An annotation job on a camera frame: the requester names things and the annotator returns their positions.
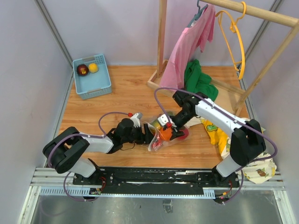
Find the green cloth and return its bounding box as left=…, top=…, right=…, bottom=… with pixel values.
left=184, top=59, right=219, bottom=101

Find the wooden clothes rack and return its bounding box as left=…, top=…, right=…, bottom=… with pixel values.
left=147, top=0, right=299, bottom=112

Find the yellow hanger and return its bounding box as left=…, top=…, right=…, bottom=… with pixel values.
left=215, top=1, right=247, bottom=80

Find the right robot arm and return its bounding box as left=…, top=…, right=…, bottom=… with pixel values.
left=170, top=91, right=266, bottom=187

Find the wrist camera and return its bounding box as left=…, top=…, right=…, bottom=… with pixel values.
left=130, top=112, right=143, bottom=127
left=157, top=114, right=172, bottom=128

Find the dark red fake apple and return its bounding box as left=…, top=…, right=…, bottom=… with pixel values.
left=77, top=64, right=89, bottom=76

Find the green fake fruit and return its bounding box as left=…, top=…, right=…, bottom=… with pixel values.
left=151, top=119, right=163, bottom=130

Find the pink shirt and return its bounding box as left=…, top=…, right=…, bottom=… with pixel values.
left=159, top=4, right=216, bottom=89

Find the teal hanger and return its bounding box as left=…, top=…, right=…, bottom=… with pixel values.
left=186, top=0, right=208, bottom=28

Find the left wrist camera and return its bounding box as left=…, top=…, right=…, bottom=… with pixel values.
left=130, top=112, right=143, bottom=127

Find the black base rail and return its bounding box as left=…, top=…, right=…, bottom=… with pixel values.
left=72, top=167, right=240, bottom=197

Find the orange round fake fruit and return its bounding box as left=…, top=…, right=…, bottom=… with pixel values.
left=159, top=128, right=172, bottom=141

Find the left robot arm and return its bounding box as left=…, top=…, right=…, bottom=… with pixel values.
left=43, top=118, right=155, bottom=185

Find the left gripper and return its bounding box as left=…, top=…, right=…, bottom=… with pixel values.
left=122, top=124, right=158, bottom=145

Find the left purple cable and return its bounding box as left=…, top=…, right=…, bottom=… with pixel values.
left=47, top=112, right=133, bottom=202

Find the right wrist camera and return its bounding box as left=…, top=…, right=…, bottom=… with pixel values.
left=157, top=114, right=172, bottom=128

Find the light blue plastic basket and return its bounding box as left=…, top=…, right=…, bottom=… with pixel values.
left=72, top=54, right=112, bottom=100

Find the yellow fake fruit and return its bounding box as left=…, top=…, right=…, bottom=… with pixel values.
left=88, top=63, right=99, bottom=73

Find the clear zip top bag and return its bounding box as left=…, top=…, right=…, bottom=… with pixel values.
left=142, top=114, right=190, bottom=152

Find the red fake fruit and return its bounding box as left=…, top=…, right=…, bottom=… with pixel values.
left=176, top=127, right=189, bottom=141

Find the dinosaur print cloth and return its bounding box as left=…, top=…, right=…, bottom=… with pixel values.
left=186, top=116, right=278, bottom=185

